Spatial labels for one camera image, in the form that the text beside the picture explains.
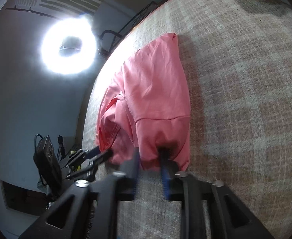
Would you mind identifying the pink t-shirt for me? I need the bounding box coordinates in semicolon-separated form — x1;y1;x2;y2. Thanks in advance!
96;33;191;170

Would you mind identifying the black metal clothes rack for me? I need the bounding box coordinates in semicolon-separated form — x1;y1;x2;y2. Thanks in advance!
5;0;211;58

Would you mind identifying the plaid beige bed blanket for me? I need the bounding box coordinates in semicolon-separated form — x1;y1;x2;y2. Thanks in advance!
82;0;292;238

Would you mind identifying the black camera box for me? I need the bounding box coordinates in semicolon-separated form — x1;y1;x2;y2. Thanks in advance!
33;134;62;199

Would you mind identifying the ring light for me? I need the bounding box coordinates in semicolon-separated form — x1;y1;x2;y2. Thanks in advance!
40;17;97;75

